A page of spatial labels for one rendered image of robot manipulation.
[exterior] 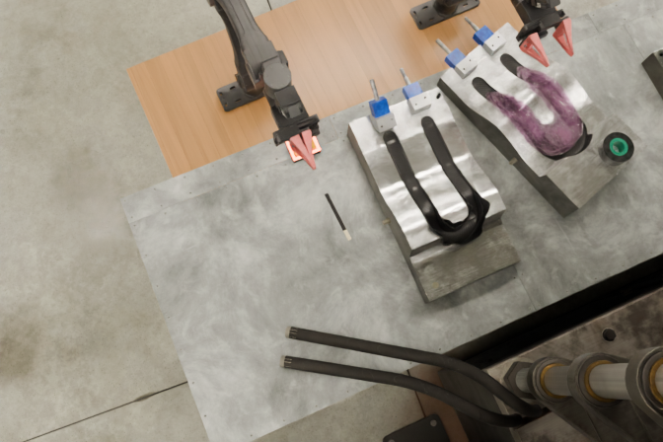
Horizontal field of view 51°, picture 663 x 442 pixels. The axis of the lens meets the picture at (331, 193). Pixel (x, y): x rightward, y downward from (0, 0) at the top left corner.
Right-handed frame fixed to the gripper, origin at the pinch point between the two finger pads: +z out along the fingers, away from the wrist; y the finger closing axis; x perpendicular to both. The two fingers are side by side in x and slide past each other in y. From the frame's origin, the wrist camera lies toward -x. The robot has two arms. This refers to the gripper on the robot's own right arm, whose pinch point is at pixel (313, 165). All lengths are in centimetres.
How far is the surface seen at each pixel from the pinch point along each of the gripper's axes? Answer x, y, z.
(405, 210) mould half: 27.7, 19.6, 13.1
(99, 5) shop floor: 123, -35, -129
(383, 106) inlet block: 25.8, 26.3, -13.3
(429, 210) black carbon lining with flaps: 27.6, 25.1, 15.7
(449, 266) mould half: 33, 24, 30
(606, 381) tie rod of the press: -19, 27, 60
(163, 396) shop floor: 119, -69, 25
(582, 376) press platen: -11, 27, 60
